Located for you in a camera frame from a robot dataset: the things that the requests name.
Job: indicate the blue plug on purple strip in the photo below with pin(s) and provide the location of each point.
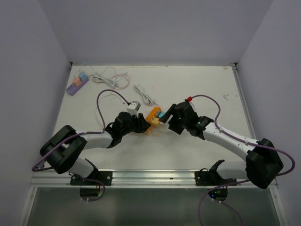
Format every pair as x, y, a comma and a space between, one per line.
83, 76

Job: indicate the teal usb charger plug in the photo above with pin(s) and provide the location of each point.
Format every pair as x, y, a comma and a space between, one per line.
161, 114

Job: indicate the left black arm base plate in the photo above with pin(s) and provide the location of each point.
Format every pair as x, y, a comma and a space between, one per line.
94, 177

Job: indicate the aluminium front rail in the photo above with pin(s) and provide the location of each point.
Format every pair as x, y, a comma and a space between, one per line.
186, 178

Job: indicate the yellow usb charger plug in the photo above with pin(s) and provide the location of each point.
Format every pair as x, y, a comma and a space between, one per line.
155, 121

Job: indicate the pink plug on purple strip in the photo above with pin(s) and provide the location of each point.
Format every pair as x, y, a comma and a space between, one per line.
77, 81

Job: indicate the purple power strip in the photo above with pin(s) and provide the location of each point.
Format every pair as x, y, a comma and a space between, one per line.
72, 89

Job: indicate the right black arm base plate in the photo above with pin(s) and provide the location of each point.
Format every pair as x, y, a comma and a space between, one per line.
210, 177

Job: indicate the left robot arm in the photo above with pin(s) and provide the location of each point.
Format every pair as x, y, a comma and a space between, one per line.
65, 147

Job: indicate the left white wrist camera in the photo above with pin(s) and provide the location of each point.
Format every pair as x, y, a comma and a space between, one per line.
133, 108

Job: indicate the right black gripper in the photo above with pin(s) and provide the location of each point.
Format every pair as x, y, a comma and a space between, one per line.
172, 126

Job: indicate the orange power strip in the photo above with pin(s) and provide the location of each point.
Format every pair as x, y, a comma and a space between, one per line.
153, 129

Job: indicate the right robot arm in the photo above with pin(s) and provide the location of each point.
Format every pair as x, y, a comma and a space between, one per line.
258, 163

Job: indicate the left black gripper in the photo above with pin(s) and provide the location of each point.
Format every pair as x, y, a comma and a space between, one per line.
142, 124

